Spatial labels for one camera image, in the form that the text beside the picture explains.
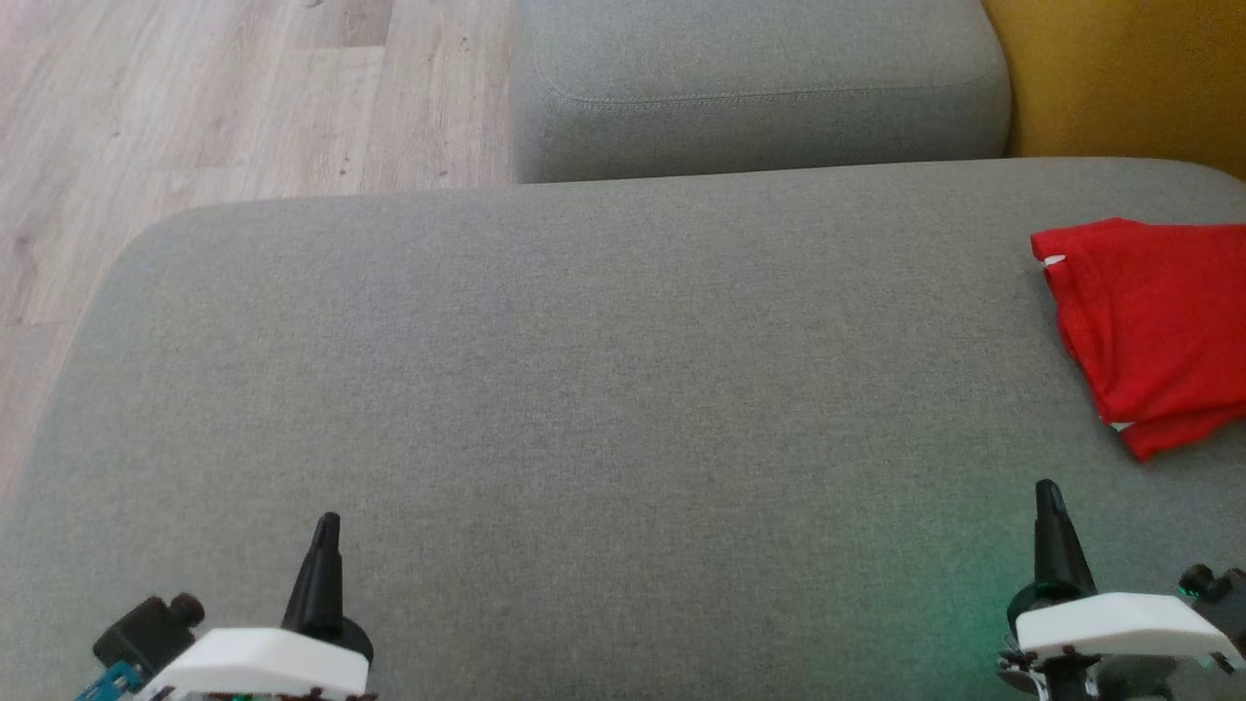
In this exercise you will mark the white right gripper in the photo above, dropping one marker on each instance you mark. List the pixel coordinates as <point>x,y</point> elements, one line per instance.
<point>1119,623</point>

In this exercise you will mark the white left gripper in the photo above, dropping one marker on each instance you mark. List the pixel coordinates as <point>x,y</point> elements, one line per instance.
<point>263,667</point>

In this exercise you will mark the red white striped jersey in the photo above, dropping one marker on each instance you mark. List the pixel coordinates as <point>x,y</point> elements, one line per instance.
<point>1158,312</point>

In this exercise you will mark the large grey fabric sofa seat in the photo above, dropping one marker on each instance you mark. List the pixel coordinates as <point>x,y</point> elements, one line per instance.
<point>584,409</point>

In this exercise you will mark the yellow upholstered cushion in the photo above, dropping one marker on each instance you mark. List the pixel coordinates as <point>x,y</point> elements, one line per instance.
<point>1119,78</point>

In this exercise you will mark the small grey fabric sofa cushion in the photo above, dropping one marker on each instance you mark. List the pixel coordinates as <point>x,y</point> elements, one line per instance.
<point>759,88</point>

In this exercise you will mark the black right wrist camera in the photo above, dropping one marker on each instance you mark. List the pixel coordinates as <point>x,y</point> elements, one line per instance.
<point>1222,589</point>

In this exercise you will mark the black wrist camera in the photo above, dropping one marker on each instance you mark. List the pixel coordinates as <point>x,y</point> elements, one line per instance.
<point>1222,589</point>
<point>146,633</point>

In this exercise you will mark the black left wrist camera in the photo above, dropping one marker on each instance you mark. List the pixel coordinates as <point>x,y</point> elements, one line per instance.
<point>146,633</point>

